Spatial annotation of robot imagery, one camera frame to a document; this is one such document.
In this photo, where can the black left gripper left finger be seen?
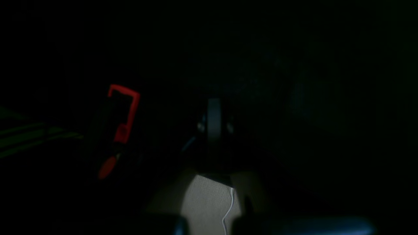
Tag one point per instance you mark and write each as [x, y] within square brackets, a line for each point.
[185, 203]

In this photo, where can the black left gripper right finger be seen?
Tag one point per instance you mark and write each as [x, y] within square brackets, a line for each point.
[272, 202]

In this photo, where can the black orange clamp bottom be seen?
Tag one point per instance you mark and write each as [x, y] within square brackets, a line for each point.
[124, 103]

